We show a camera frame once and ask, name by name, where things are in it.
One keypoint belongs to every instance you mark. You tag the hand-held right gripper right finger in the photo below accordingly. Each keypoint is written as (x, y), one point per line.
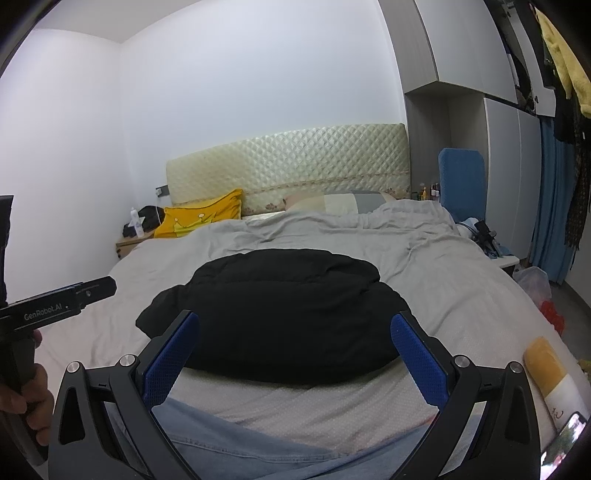
(418, 360)

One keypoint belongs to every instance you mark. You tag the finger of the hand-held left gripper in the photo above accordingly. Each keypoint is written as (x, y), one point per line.
(97, 291)

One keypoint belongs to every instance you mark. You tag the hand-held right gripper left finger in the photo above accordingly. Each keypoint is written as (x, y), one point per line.
(168, 355)

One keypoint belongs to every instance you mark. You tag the black puffer jacket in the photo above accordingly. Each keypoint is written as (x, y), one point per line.
(286, 314)

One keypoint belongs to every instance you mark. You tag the dark hanging clothes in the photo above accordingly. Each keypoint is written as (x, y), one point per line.
(577, 175)

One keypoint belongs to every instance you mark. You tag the person's left hand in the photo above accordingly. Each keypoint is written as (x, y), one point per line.
(39, 397)

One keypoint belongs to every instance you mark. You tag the wooden nightstand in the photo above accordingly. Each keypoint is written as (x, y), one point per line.
(125, 247)

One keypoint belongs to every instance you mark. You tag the bed with grey sheet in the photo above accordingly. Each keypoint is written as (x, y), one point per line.
(438, 286)

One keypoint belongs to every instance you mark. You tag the white plastic bottle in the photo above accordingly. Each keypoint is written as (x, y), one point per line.
(136, 224)

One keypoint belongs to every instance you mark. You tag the black bag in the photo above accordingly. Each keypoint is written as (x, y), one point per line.
(150, 217)

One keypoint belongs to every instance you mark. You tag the person's blue jeans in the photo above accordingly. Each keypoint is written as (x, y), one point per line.
(221, 443)

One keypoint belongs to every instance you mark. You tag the yellow crown print pillow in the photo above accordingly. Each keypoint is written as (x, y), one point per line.
(198, 217)

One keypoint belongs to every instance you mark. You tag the yellow white bolster pillow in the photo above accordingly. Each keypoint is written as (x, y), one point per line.
(549, 369)

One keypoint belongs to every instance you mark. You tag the white plastic bag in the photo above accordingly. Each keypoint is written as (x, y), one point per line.
(533, 284)

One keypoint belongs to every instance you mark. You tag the light blue cloth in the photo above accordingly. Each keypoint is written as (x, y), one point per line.
(466, 227)

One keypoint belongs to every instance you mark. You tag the red crumpled bag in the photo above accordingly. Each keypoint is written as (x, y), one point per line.
(553, 316)

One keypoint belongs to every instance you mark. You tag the group of small bottles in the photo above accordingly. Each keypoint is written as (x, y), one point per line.
(427, 193)

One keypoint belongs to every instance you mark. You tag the grey cream striped pillow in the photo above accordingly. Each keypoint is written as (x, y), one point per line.
(355, 202)

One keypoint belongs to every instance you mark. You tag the smartphone with lit screen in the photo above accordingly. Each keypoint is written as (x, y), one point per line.
(565, 445)

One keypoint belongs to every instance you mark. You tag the blue covered chair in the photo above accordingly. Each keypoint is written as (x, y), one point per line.
(461, 184)

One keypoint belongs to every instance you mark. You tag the beige pillow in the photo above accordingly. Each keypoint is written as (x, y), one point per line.
(304, 203)

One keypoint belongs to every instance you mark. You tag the blue curtain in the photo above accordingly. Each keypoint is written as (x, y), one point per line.
(551, 207)

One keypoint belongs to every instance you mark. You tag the cream quilted headboard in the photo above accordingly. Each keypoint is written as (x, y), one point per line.
(295, 166)

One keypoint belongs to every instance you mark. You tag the white grey wardrobe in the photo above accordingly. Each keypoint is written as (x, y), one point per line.
(466, 41)

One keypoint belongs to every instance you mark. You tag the yellow hanging garment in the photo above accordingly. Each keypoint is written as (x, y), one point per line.
(565, 60)

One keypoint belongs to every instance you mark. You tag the grey wall socket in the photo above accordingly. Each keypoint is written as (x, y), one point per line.
(162, 190)

